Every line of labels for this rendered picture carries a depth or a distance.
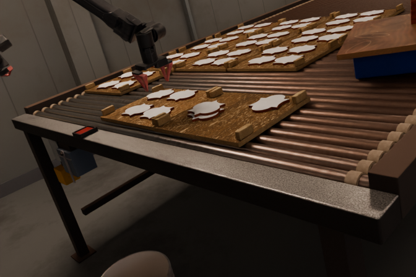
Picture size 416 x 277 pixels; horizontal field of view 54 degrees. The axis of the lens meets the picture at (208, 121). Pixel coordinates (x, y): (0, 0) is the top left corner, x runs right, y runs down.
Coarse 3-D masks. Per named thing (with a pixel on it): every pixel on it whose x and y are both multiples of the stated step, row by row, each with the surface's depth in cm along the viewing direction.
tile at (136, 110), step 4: (144, 104) 169; (152, 104) 166; (128, 108) 170; (132, 108) 168; (136, 108) 167; (140, 108) 165; (144, 108) 164; (148, 108) 162; (128, 112) 164; (132, 112) 163; (136, 112) 161; (140, 112) 160; (132, 116) 160
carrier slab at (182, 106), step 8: (168, 88) 189; (168, 96) 175; (200, 96) 163; (128, 104) 180; (136, 104) 176; (160, 104) 166; (168, 104) 163; (176, 104) 160; (184, 104) 158; (192, 104) 155; (112, 112) 175; (120, 112) 171; (176, 112) 151; (104, 120) 171; (112, 120) 165; (120, 120) 160; (128, 120) 157; (136, 120) 154; (144, 120) 152; (144, 128) 147; (152, 128) 142
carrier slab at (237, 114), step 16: (224, 96) 154; (240, 96) 149; (256, 96) 144; (288, 96) 136; (224, 112) 137; (240, 112) 133; (272, 112) 126; (288, 112) 124; (160, 128) 138; (176, 128) 134; (192, 128) 131; (208, 128) 127; (224, 128) 123; (256, 128) 117; (224, 144) 115; (240, 144) 111
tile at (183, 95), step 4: (176, 92) 175; (180, 92) 173; (184, 92) 171; (188, 92) 170; (192, 92) 168; (196, 92) 169; (172, 96) 170; (176, 96) 168; (180, 96) 167; (184, 96) 165; (188, 96) 163; (192, 96) 164; (168, 100) 169; (172, 100) 167; (176, 100) 164
